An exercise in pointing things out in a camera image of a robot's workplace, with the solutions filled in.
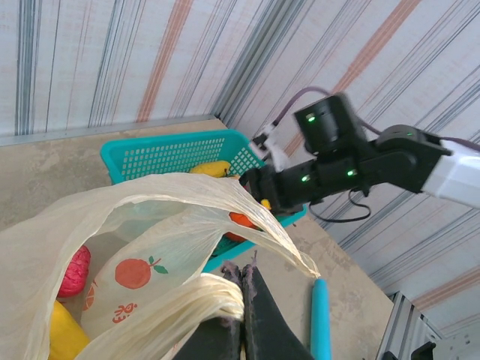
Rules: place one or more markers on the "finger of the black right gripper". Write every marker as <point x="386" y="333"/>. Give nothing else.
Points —
<point x="253" y="182"/>

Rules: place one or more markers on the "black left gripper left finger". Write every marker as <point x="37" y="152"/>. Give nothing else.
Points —
<point x="225" y="341"/>

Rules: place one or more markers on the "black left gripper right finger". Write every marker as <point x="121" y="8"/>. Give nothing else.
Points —
<point x="266" y="330"/>

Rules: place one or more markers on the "large orange fake fruit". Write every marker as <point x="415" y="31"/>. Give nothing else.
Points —
<point x="243" y="220"/>

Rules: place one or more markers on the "small orange fake tangerine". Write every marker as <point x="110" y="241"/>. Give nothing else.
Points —
<point x="234" y="237"/>

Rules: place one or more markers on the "teal plastic mesh basket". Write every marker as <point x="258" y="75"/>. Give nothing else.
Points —
<point x="168" y="157"/>

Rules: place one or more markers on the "yellow fake mango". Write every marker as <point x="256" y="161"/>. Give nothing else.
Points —
<point x="265" y="203"/>
<point x="65" y="333"/>

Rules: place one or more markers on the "red fake pomegranate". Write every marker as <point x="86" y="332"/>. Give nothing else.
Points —
<point x="75" y="272"/>

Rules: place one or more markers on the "cream plastic bag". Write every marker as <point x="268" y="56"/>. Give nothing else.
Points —
<point x="37" y="243"/>

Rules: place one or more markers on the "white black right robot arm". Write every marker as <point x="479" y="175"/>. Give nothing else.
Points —
<point x="461" y="176"/>

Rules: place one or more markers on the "yellow fake banana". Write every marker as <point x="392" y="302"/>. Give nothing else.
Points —
<point x="210" y="168"/>

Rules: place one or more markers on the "teal plastic tube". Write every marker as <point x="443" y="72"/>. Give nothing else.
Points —
<point x="321" y="318"/>

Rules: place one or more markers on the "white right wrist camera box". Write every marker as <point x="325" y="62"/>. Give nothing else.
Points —
<point x="275" y="153"/>

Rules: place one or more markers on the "aluminium mounting rail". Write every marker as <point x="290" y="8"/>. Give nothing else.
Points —
<point x="412" y="322"/>

